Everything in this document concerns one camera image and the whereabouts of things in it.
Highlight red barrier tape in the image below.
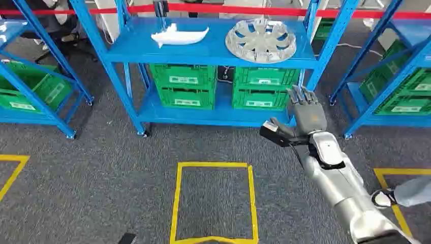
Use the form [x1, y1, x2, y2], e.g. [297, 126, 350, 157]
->
[0, 3, 431, 20]

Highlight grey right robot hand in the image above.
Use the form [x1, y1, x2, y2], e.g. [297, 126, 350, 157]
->
[269, 84, 328, 139]

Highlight white plastic car part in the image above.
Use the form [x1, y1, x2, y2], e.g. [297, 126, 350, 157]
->
[150, 22, 210, 48]

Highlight white floor cable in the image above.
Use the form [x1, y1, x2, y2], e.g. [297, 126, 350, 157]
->
[336, 42, 385, 58]

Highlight white and black shoe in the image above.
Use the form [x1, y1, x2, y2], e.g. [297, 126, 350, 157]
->
[371, 188, 398, 209]

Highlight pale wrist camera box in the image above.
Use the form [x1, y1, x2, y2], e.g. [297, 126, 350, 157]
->
[262, 120, 279, 133]

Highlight black office chair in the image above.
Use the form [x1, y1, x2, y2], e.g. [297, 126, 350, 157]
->
[18, 0, 99, 64]

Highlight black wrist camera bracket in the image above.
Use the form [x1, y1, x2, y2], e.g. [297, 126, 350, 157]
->
[259, 125, 311, 148]

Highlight silver wheel hubcap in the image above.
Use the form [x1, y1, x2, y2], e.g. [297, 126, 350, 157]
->
[225, 18, 297, 64]

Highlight person's leg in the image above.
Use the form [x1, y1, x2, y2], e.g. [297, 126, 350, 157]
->
[394, 176, 431, 208]

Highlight blue metal shelf rack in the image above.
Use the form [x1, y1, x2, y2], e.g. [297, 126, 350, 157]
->
[69, 0, 361, 138]
[329, 0, 431, 139]
[0, 0, 95, 139]

